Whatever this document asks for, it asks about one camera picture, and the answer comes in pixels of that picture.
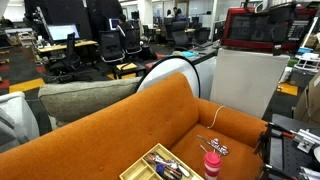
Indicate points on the lit computer monitor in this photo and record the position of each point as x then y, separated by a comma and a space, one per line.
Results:
63, 32

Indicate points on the red microwave oven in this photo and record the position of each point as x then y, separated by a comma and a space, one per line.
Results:
256, 28

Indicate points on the grey cushion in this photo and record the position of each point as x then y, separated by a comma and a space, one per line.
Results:
83, 98

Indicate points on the aluminium bracket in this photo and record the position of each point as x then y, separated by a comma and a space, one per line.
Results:
306, 139

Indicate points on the black perforated mounting board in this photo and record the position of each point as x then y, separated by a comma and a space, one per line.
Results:
283, 156

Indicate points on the white cabinet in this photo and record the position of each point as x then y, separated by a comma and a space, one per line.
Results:
248, 80

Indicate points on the orange fabric sofa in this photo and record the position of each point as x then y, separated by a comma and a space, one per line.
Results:
110, 133

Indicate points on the white round black-rimmed reflector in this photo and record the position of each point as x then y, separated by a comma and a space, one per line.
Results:
166, 71

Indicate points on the black padded office chair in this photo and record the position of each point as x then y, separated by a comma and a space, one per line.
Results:
180, 35

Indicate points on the wooden compartment tray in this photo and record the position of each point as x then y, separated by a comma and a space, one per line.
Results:
136, 170

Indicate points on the white grey armchair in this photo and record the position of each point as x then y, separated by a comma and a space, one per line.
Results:
15, 120

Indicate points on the seated person in black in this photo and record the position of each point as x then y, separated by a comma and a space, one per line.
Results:
124, 24

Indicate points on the wooden office desk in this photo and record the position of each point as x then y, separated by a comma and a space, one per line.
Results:
66, 45

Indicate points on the black mesh office chair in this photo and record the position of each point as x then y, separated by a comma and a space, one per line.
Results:
132, 40
111, 46

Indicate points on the white slanted pole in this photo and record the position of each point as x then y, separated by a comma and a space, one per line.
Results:
310, 31

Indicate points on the small lit monitor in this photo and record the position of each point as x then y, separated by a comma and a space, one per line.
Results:
114, 23

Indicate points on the small black side table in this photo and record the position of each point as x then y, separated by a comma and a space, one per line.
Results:
128, 68

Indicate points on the cardboard box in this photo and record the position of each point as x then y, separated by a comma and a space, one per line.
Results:
310, 100

